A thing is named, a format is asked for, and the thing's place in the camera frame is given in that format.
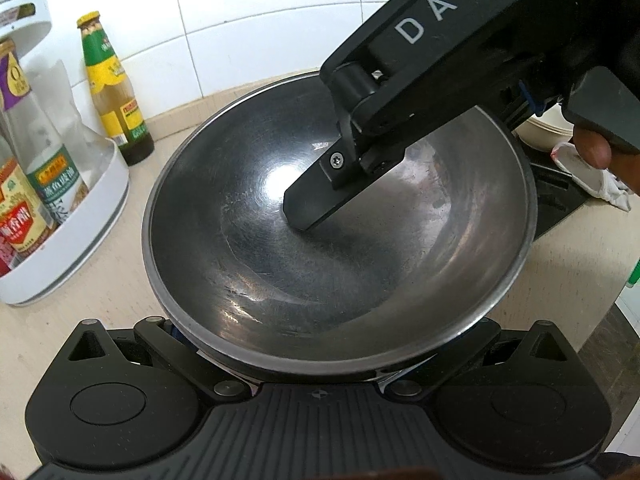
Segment black gas stove top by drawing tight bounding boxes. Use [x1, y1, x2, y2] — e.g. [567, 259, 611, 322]
[529, 162, 590, 238]

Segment stacked cream bowls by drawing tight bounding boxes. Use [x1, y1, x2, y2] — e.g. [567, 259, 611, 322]
[515, 104, 573, 153]

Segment white rotating condiment rack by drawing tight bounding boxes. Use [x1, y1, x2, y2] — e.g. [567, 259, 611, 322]
[0, 0, 132, 308]

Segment purple neck fish sauce bottle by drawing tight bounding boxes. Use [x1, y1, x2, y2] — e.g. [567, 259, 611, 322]
[1, 38, 88, 224]

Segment green cap yellow sauce bottle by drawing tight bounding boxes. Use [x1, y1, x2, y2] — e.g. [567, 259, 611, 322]
[77, 11, 154, 166]

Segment steel bowl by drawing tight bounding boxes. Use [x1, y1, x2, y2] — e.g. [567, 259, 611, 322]
[142, 73, 537, 376]

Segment yellow label vinegar bottle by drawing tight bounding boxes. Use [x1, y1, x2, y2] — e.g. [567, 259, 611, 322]
[0, 157, 58, 259]

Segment white cloth on stove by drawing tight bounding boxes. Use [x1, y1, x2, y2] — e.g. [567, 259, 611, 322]
[550, 142, 631, 212]

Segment person's right hand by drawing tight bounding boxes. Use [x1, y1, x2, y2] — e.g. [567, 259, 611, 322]
[573, 127, 640, 194]

